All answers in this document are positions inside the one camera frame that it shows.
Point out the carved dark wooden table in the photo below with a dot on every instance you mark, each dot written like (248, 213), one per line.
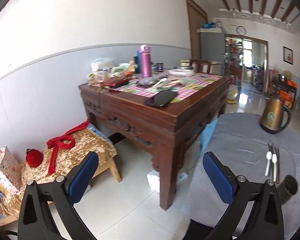
(150, 122)

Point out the white bowl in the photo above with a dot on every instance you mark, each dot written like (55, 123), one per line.
(181, 73)

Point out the brown wooden door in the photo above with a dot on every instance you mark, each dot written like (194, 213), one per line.
(196, 30)

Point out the gold electric kettle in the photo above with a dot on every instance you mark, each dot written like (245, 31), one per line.
(272, 116)

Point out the pink checkered tablecloth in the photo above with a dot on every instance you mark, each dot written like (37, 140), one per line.
(190, 85)

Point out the framed wall picture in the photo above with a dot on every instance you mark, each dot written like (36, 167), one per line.
(288, 55)

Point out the gold-covered wooden bench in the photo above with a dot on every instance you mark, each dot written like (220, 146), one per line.
(90, 142)

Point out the light blue tablecloth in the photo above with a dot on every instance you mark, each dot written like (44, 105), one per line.
(208, 135)

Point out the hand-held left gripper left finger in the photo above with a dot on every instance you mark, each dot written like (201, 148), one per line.
(83, 177)

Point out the red scarf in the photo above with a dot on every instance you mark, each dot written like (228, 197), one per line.
(61, 142)

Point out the teal thermos bottle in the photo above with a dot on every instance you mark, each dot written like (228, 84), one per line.
(138, 62)

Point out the dark wooden side table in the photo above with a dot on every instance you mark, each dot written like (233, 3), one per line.
(283, 90)

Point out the clear plastic bag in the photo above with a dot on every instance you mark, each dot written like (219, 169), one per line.
(102, 63)

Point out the patterned gift bag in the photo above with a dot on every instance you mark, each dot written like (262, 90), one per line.
(6, 165)

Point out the white cardboard box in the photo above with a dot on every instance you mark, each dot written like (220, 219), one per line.
(216, 67)

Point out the metal basin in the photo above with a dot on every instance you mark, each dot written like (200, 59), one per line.
(282, 77)

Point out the dark wooden chopstick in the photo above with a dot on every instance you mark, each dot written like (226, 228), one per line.
(278, 165)

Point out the dark red case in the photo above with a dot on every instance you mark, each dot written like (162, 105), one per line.
(118, 83)

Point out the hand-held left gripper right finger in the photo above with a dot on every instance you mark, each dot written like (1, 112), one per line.
(218, 177)

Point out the black utensil holder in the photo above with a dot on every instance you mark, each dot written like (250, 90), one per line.
(287, 192)

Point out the wooden chair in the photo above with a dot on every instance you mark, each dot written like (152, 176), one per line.
(200, 65)

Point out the grey refrigerator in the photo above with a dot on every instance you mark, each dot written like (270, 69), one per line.
(211, 45)

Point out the white plastic spoon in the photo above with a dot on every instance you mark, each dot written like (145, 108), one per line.
(274, 158)
(268, 156)

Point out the round grey-clothed table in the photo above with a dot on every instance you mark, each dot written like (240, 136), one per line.
(242, 142)

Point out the round wall clock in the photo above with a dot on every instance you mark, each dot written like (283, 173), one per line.
(241, 30)

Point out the black smartphone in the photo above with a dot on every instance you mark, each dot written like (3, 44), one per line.
(161, 98)

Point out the purple thermos bottle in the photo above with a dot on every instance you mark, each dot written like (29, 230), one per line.
(145, 62)

